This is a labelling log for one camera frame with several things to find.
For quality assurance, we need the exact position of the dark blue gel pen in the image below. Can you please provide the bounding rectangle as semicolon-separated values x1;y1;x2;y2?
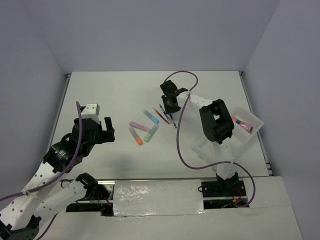
159;104;170;122

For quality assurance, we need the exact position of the light blue gel pen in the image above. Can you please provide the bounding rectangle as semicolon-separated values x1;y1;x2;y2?
169;113;178;129

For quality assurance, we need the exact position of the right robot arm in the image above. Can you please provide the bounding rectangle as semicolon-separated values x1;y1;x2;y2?
160;79;239;196

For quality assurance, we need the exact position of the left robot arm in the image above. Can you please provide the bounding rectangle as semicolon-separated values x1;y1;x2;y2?
0;117;115;240

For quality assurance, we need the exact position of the red gel pen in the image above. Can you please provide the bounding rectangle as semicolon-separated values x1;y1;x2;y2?
152;107;170;125

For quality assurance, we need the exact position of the purple highlighter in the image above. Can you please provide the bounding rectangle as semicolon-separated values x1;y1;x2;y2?
129;121;150;133

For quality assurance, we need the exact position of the blue highlighter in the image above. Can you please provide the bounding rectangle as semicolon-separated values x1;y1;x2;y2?
142;109;159;124

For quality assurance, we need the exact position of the orange highlighter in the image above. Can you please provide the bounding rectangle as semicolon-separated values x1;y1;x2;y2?
128;126;143;146

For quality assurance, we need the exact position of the green highlighter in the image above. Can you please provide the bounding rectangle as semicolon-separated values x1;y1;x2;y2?
144;124;159;143

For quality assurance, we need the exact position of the clear plastic organizer tray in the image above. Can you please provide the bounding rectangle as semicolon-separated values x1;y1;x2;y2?
191;107;264;164

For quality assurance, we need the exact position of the silver foil tape sheet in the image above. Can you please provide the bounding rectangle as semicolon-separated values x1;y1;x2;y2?
113;179;206;217

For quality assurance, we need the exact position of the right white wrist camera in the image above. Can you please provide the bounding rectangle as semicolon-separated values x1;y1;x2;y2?
174;87;189;96

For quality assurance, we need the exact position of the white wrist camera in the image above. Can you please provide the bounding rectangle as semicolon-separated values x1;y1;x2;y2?
174;87;189;96
80;103;100;124

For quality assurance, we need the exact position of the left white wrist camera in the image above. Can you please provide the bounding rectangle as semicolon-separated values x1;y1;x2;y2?
80;103;100;124

